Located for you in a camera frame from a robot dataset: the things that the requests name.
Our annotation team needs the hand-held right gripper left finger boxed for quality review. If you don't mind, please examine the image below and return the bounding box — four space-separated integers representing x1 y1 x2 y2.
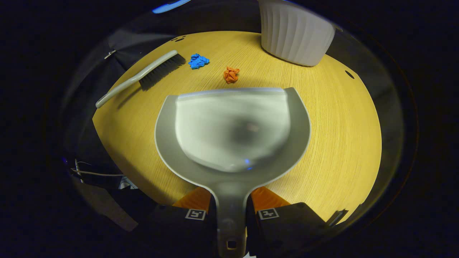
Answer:
143 186 218 258

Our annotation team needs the thin white cable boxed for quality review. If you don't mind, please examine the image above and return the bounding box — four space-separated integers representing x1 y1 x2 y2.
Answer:
72 159 124 183

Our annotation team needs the small grey broom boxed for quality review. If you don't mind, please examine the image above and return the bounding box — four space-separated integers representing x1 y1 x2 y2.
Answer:
95 49 187 109

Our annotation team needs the grey dustpan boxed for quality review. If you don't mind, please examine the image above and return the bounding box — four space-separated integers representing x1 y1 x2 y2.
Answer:
154 87 312 258

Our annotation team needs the wooden desktop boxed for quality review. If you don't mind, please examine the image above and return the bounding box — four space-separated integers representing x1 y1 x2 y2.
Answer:
92 30 382 224

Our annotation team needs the white ribbed garbage bin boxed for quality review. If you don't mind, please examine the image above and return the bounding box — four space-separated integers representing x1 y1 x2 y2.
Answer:
257 0 336 67

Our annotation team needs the orange paper scrap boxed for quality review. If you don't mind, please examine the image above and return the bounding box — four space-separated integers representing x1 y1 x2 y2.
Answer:
223 66 240 84

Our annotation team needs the blue paper scrap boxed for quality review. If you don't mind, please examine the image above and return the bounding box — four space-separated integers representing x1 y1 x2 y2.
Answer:
188 53 210 70

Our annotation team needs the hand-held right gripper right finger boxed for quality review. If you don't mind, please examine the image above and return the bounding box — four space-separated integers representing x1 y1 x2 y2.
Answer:
246 186 328 258

